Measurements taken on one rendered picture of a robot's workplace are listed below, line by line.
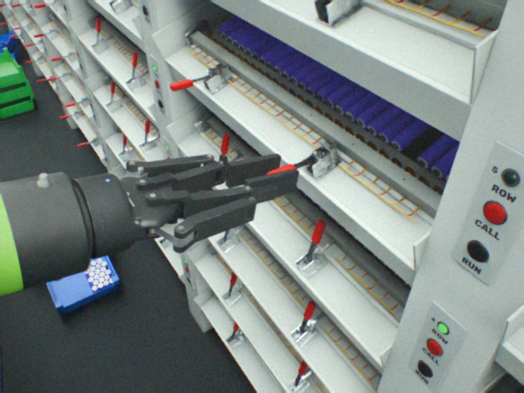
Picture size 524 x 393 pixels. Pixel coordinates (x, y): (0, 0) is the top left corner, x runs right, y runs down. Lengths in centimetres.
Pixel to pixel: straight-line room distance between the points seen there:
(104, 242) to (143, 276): 124
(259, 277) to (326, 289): 27
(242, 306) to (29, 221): 79
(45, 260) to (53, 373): 114
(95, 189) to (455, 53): 32
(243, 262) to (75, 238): 60
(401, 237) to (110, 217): 29
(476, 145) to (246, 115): 39
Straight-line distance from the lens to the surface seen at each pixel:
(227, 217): 45
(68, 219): 40
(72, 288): 166
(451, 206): 42
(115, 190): 42
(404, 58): 42
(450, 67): 41
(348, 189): 55
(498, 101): 36
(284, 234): 75
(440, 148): 56
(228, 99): 73
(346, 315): 67
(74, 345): 156
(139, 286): 164
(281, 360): 105
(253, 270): 95
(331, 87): 66
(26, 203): 40
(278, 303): 90
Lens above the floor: 124
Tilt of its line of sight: 40 degrees down
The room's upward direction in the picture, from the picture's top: straight up
